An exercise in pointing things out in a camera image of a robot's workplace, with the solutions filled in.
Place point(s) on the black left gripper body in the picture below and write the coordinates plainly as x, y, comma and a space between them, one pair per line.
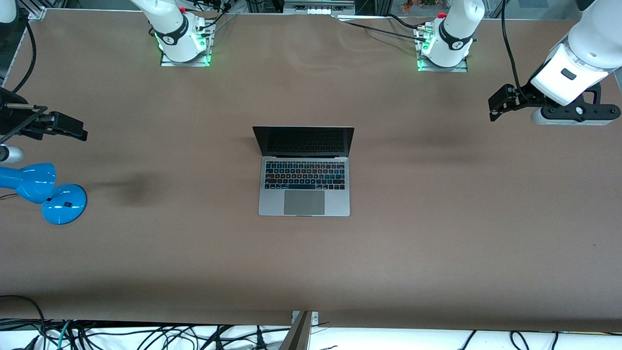
524, 98

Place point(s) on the silver laptop with black keyboard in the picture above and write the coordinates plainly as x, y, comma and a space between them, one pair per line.
303, 204

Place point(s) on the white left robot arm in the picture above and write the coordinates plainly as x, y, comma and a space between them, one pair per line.
593, 43

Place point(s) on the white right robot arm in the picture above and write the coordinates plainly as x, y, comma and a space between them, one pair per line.
170, 24

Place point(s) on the blue desk lamp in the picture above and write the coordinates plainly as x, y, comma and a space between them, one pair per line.
63, 206

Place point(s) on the orange background object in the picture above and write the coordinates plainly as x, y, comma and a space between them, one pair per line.
407, 6

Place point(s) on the grey power strip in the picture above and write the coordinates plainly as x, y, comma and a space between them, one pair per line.
318, 8

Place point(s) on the black left camera mount bracket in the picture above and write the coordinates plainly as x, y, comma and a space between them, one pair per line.
602, 111

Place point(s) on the aluminium frame corner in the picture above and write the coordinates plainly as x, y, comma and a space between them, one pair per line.
36, 12

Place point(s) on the metal table edge post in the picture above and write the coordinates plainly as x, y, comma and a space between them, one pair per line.
299, 335

